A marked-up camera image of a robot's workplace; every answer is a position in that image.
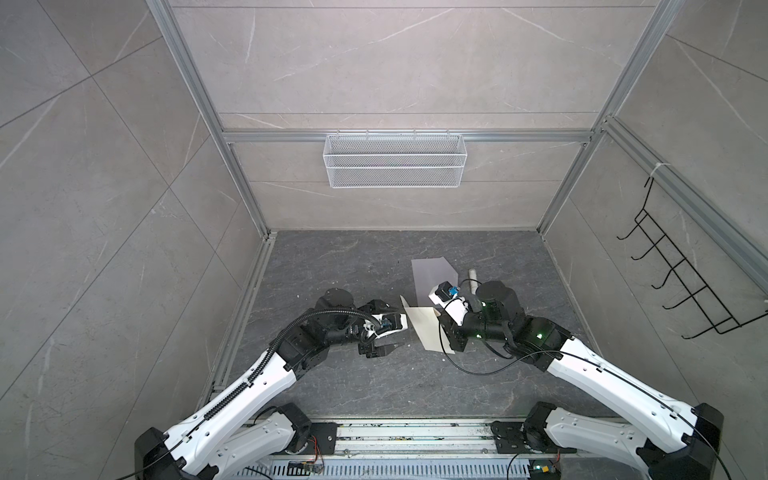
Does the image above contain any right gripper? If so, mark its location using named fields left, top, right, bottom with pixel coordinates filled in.
left=424, top=303, right=511, bottom=352

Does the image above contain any beige letter paper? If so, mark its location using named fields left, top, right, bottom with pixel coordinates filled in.
left=400, top=297, right=453, bottom=354

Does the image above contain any grey purple envelope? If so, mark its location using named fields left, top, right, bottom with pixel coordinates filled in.
left=411, top=257, right=459, bottom=307

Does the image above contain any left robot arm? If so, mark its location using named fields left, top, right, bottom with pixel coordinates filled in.
left=130, top=288, right=408, bottom=479

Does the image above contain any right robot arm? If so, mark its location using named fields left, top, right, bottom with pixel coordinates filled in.
left=429, top=281, right=724, bottom=479

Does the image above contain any white glue stick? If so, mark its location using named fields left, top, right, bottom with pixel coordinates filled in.
left=468, top=268, right=481, bottom=294

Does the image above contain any aluminium rail frame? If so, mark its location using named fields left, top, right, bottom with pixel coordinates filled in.
left=263, top=418, right=661, bottom=460

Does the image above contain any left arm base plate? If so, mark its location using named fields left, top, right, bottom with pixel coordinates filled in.
left=298, top=422, right=339, bottom=456

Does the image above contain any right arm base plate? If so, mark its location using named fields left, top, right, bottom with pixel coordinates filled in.
left=490, top=421, right=537, bottom=454

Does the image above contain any white vented cable duct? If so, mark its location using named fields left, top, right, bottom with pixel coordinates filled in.
left=230, top=458, right=531, bottom=479

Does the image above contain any black wire hook rack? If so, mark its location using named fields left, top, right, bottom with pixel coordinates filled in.
left=616, top=178, right=767, bottom=341

